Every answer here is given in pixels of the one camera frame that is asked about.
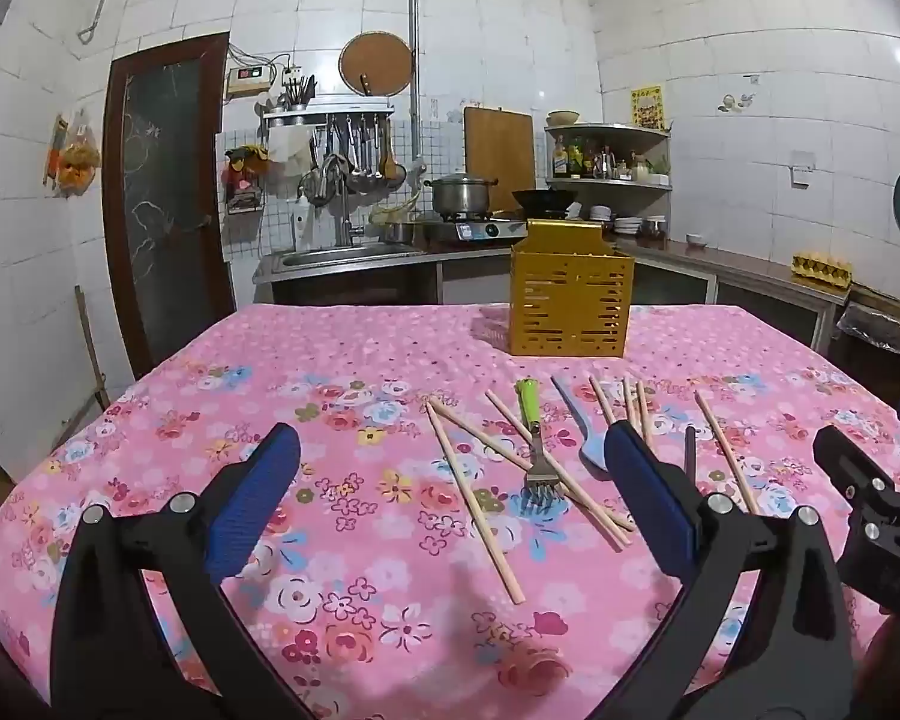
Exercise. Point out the kitchen counter cabinet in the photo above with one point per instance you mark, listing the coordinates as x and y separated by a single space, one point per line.
720 270

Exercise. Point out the wall caddy with gloves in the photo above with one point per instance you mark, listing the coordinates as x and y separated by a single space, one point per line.
244 176

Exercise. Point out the yellow egg carton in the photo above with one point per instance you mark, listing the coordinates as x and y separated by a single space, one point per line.
823 266

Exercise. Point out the hanging plastic bags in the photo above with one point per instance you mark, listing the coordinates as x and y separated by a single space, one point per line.
71 157

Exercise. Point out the wall mounted electric meter box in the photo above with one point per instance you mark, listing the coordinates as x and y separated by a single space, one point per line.
247 80

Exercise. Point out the yellow slotted utensil holder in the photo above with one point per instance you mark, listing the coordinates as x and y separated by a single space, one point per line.
570 307

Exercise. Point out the metal wall utensil rack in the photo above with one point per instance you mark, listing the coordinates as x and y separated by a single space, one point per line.
326 111

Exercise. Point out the metal colander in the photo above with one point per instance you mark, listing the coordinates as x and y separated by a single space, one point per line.
319 184

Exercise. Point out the gas stove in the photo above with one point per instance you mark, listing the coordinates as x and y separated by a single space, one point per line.
472 229

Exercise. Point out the yellow wall poster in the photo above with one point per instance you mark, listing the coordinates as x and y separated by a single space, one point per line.
646 105

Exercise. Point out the metal cup with utensils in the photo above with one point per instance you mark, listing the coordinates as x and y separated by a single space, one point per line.
300 90

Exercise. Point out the white corner shelf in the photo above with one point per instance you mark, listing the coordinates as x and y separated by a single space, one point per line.
607 184

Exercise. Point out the trash bin with plastic liner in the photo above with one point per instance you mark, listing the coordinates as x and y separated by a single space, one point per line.
885 330

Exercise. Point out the brown framed glass door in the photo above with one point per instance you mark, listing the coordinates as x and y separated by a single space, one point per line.
169 202

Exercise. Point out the black wok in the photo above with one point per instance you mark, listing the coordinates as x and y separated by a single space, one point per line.
544 201

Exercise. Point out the hanging metal ladle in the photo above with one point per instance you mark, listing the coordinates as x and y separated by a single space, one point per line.
356 161

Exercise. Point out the stack of white plates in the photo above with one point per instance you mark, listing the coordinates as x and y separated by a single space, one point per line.
628 225

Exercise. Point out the hanging wooden spatula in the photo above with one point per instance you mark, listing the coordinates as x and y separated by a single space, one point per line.
391 161

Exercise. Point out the teapot wall sticker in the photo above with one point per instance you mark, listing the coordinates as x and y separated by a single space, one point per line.
736 100

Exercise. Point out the beige bowl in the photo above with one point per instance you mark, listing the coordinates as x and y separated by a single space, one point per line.
562 118

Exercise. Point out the vertical metal wall pipe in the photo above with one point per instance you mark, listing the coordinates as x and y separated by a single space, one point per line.
414 52

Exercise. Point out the wooden stick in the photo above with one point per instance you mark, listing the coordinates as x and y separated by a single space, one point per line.
90 352

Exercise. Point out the wooden chopstick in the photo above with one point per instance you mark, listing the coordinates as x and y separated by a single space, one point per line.
604 401
643 412
724 450
469 424
506 414
628 401
472 502

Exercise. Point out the metal sink faucet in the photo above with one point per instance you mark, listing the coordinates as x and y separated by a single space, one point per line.
343 221

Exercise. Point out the pink floral tablecloth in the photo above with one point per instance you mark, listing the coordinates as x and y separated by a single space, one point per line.
345 360

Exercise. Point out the white wall switch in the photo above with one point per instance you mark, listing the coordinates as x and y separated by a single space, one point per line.
802 169

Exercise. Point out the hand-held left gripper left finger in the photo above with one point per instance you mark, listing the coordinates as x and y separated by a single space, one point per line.
251 495

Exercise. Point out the white hanging cloth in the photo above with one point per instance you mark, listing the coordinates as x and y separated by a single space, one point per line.
289 144

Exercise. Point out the stainless steel pot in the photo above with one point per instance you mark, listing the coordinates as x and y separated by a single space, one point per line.
461 195

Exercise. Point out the stainless steel sink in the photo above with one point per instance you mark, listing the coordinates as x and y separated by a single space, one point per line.
337 256

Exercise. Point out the light blue plastic spoon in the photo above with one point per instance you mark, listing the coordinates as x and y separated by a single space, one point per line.
581 427

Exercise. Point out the round bamboo lid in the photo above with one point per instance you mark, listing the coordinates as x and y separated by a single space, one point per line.
375 64

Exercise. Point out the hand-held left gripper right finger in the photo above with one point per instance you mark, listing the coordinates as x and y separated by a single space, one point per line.
649 495

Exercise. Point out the wooden cutting board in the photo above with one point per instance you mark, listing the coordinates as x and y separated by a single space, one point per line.
499 150

